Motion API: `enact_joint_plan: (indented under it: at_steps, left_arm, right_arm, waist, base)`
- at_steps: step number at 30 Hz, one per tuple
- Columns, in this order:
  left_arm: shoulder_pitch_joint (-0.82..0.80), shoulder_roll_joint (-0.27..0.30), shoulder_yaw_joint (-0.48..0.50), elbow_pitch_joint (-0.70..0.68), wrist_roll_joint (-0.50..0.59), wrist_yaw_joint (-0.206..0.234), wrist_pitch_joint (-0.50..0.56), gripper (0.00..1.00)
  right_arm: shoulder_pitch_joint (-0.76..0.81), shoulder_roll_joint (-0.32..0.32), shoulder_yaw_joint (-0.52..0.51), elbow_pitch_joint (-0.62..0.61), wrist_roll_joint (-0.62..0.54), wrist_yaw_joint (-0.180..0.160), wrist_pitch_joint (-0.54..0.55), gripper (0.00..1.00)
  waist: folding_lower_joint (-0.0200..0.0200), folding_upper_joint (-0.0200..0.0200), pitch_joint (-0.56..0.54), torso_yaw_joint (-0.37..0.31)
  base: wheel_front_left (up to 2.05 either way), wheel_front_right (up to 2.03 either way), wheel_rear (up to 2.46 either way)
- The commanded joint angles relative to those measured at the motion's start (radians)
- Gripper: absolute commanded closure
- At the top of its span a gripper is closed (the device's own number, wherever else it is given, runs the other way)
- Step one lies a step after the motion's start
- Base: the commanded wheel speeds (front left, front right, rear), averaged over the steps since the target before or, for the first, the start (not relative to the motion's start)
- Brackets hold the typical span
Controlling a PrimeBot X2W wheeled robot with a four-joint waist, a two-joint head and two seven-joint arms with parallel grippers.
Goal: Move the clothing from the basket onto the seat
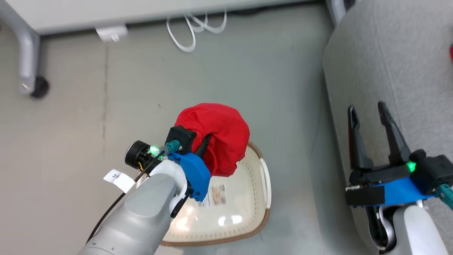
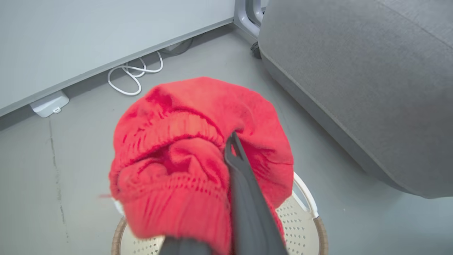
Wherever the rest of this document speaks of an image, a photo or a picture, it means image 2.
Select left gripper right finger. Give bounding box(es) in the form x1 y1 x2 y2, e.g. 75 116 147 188
224 131 289 255

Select white power adapter box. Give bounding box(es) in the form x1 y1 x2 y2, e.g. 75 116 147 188
29 90 70 118

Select white partition panel grey frame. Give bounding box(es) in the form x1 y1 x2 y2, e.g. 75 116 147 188
0 0 236 117

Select grey partition leg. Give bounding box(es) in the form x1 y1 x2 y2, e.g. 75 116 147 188
234 0 262 39
247 0 265 25

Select grey fabric sofa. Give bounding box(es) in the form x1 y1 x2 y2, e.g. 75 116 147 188
258 0 453 199

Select looped white cable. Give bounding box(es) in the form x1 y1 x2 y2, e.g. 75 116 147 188
107 51 164 96

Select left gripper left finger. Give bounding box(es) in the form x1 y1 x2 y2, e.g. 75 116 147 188
157 237 213 255

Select white perforated laundry basket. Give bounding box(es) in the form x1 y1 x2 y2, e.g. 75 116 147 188
111 172 329 255

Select red white garment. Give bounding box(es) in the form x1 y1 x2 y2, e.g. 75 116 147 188
108 76 295 255

